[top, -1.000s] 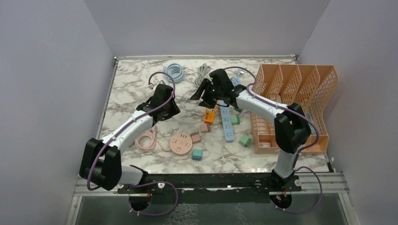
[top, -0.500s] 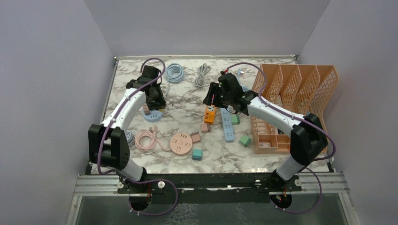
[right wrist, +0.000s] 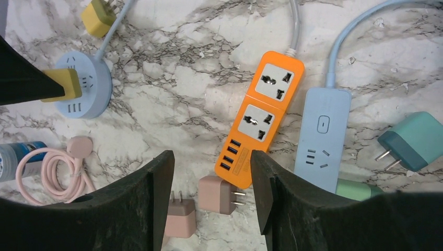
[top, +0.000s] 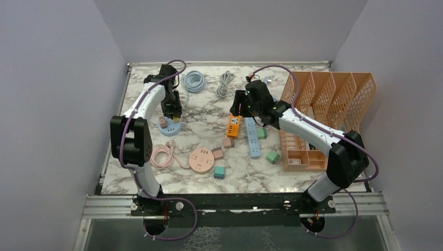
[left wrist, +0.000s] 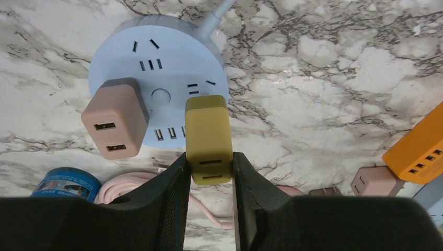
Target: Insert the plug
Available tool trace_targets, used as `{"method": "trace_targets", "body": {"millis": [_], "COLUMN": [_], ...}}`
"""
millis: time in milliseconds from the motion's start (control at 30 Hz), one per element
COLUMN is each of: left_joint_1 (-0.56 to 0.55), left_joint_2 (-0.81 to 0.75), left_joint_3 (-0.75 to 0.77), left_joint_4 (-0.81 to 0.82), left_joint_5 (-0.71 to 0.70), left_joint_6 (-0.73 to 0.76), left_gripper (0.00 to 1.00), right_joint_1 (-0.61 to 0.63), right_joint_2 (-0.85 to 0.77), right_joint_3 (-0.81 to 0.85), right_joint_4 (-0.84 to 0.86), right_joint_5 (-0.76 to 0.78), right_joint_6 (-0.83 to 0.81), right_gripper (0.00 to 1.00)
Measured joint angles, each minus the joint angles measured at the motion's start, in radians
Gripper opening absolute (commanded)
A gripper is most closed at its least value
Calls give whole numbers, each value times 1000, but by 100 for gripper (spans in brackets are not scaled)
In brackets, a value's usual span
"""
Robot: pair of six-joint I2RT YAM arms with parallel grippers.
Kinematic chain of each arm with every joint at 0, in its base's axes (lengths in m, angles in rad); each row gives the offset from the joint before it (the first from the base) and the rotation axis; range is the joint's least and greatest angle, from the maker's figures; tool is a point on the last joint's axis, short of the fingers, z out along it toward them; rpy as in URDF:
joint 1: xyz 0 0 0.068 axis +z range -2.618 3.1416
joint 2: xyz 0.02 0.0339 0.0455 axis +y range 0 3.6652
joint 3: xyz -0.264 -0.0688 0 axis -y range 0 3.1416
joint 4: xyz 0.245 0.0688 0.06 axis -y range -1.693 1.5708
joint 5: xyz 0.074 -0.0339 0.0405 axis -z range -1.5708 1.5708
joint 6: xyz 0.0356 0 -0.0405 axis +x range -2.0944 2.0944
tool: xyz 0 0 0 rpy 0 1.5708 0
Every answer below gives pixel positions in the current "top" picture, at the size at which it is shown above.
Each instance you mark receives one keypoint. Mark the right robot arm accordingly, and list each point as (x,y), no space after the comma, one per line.
(346,154)

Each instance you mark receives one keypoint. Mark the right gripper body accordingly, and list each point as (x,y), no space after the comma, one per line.
(243,107)

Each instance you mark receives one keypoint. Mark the orange plastic file rack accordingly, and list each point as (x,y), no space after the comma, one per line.
(336,99)

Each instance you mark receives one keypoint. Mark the blue long power strip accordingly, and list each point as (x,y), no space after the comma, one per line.
(253,141)

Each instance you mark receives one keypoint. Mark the orange power strip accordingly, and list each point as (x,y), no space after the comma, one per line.
(233,127)

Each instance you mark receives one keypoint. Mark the pink round power strip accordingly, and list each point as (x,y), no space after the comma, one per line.
(201,160)

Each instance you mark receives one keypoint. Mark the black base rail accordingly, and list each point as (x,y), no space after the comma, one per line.
(232,210)

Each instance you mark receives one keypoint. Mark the pink plug adapter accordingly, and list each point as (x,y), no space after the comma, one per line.
(228,142)
(217,153)
(162,122)

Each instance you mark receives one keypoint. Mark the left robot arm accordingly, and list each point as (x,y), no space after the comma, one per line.
(131,141)

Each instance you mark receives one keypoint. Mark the blue round power strip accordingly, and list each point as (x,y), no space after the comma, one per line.
(172,129)

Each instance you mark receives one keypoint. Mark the teal plug adapter front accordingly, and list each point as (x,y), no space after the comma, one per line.
(219,172)

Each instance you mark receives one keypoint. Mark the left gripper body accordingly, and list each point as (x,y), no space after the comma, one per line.
(170,104)

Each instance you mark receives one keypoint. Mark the green plug adapter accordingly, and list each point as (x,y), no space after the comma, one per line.
(272,157)
(261,133)

